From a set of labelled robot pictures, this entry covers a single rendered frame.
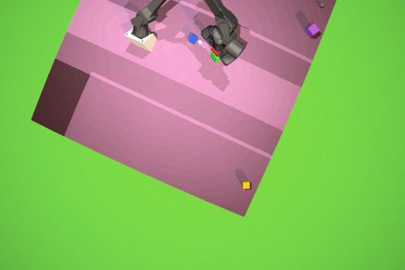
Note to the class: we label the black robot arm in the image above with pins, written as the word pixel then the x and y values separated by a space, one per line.
pixel 224 35

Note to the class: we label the blue cube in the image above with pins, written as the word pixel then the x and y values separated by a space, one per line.
pixel 192 39

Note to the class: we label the purple cube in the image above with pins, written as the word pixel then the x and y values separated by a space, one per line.
pixel 312 30

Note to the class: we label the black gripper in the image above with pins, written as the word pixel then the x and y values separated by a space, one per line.
pixel 224 56

